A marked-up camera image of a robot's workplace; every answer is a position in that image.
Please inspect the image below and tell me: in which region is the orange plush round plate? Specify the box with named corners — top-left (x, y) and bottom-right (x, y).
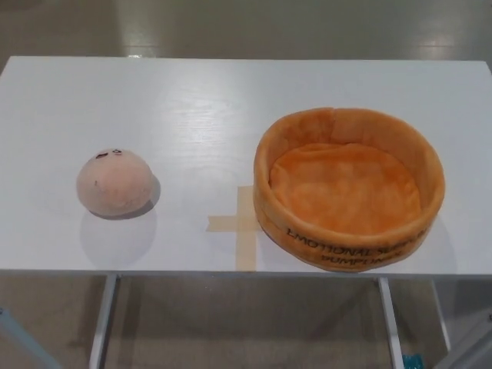
top-left (252, 107), bottom-right (446, 273)

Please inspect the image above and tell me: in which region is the pink round plush toy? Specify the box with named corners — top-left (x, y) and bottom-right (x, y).
top-left (75, 147), bottom-right (158, 219)

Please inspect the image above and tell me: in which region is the light blue metal bar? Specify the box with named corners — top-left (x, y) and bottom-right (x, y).
top-left (437, 311), bottom-right (492, 369)
top-left (0, 307), bottom-right (38, 369)

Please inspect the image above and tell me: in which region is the white table leg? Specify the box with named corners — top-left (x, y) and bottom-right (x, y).
top-left (430, 277), bottom-right (452, 358)
top-left (88, 273), bottom-right (121, 369)
top-left (377, 276), bottom-right (404, 369)

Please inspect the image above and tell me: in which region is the beige masking tape strip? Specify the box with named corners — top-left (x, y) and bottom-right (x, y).
top-left (234, 187), bottom-right (258, 270)
top-left (207, 214), bottom-right (266, 234)

